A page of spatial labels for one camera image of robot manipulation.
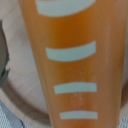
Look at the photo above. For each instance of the white striped placemat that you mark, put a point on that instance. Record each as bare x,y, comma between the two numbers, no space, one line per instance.
8,119

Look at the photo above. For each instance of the orange bread loaf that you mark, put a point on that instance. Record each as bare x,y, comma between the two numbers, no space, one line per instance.
79,49

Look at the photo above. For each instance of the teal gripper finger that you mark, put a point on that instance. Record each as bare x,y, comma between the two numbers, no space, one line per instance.
4,56

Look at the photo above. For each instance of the beige round plate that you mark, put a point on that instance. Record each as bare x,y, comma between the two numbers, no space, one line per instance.
23,86

